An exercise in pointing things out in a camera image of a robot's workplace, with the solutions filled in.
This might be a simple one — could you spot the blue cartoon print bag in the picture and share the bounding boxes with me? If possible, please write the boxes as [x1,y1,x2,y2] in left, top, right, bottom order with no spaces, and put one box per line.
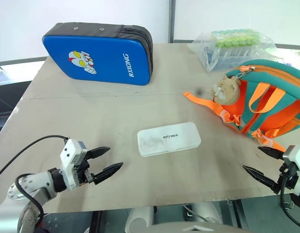
[41,22,154,86]

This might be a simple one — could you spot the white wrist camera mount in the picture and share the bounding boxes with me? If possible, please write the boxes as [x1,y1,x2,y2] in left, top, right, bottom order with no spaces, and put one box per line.
[59,138,88,191]
[283,145,300,197]

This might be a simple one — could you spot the green-capped tube pack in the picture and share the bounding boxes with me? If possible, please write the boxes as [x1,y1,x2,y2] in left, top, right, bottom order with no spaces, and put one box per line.
[211,28,261,61]

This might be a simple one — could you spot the dark vertical post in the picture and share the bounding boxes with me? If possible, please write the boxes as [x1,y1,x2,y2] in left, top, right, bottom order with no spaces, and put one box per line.
[167,0,176,44]

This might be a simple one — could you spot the beige plush toy charm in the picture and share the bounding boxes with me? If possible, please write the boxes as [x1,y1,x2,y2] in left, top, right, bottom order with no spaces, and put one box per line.
[211,74,242,106]

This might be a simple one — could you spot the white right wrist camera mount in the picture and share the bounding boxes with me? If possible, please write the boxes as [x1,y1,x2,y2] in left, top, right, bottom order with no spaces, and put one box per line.
[283,145,300,197]

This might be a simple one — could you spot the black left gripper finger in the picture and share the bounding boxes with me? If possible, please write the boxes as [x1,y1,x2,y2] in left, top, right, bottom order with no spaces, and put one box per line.
[93,162,124,185]
[86,146,111,160]

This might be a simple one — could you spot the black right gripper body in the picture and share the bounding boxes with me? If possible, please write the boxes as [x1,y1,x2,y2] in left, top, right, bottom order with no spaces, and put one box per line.
[277,162,300,193]

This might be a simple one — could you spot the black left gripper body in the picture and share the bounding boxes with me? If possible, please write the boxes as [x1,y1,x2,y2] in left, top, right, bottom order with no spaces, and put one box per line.
[76,151,96,188]

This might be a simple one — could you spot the teal and orange backpack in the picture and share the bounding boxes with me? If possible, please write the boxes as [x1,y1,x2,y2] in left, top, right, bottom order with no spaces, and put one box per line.
[183,59,300,152]

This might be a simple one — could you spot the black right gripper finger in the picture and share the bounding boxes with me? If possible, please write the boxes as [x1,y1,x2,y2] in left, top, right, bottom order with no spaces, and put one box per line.
[257,146,286,161]
[242,165,282,195]

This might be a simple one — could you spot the clear plastic bag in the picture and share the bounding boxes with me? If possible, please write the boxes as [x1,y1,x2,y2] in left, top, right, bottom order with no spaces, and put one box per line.
[187,29,278,73]

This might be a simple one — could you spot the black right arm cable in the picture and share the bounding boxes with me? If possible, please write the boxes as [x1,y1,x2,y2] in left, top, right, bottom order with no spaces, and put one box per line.
[279,168,300,229]

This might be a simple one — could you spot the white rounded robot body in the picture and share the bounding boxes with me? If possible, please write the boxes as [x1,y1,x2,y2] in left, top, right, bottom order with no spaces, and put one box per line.
[124,201,250,233]

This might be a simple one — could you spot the white plastic case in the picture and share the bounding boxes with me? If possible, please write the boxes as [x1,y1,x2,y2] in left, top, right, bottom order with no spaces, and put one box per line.
[136,122,202,157]

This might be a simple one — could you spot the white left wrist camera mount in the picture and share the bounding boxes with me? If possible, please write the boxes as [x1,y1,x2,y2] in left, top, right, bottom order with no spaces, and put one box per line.
[59,138,88,191]

